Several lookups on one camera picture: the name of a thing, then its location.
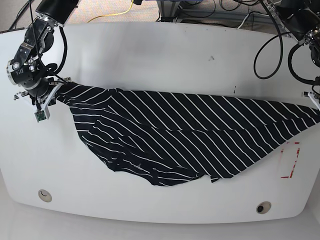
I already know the yellow floor cable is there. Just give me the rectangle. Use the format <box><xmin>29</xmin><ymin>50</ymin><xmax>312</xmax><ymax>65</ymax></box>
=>
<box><xmin>87</xmin><ymin>0</ymin><xmax>133</xmax><ymax>24</ymax></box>

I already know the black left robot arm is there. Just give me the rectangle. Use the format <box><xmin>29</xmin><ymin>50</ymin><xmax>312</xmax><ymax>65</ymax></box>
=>
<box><xmin>266</xmin><ymin>0</ymin><xmax>320</xmax><ymax>109</ymax></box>

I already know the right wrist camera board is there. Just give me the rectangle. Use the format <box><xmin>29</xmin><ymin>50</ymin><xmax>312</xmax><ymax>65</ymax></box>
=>
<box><xmin>34</xmin><ymin>108</ymin><xmax>50</xmax><ymax>123</ymax></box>

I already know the navy white striped t-shirt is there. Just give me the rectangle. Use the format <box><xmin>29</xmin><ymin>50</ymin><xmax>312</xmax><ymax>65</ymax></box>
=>
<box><xmin>56</xmin><ymin>82</ymin><xmax>320</xmax><ymax>187</ymax></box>

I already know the red tape rectangle marking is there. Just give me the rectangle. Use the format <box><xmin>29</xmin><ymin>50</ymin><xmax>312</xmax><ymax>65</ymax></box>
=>
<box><xmin>277</xmin><ymin>141</ymin><xmax>301</xmax><ymax>179</ymax></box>

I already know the right table cable grommet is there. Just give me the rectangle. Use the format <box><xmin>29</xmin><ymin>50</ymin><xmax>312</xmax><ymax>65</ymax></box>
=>
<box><xmin>256</xmin><ymin>201</ymin><xmax>272</xmax><ymax>215</ymax></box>

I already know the grey aluminium frame stand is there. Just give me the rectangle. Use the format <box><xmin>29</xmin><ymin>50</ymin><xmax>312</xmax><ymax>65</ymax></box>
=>
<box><xmin>156</xmin><ymin>0</ymin><xmax>301</xmax><ymax>40</ymax></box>

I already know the white floor cable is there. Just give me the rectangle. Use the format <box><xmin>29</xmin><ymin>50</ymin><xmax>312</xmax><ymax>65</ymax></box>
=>
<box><xmin>236</xmin><ymin>12</ymin><xmax>276</xmax><ymax>30</ymax></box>

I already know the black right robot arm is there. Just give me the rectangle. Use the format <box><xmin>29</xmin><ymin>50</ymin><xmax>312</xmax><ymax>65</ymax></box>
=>
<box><xmin>6</xmin><ymin>0</ymin><xmax>79</xmax><ymax>113</ymax></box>

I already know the left table cable grommet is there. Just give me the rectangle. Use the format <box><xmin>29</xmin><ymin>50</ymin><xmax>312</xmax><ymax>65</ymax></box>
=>
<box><xmin>38</xmin><ymin>189</ymin><xmax>52</xmax><ymax>203</ymax></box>

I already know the table cable grommet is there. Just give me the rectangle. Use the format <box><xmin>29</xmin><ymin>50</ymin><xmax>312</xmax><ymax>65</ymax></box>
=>
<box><xmin>38</xmin><ymin>189</ymin><xmax>52</xmax><ymax>203</ymax></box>
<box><xmin>256</xmin><ymin>201</ymin><xmax>272</xmax><ymax>215</ymax></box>

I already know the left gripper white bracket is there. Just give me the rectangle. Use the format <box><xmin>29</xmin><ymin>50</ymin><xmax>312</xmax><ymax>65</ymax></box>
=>
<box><xmin>302</xmin><ymin>91</ymin><xmax>320</xmax><ymax>110</ymax></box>

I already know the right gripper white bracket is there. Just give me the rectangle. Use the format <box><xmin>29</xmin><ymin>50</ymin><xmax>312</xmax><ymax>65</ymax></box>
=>
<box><xmin>13</xmin><ymin>77</ymin><xmax>72</xmax><ymax>113</ymax></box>

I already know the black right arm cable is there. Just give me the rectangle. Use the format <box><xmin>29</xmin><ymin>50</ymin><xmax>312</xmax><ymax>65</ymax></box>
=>
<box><xmin>27</xmin><ymin>0</ymin><xmax>73</xmax><ymax>83</ymax></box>

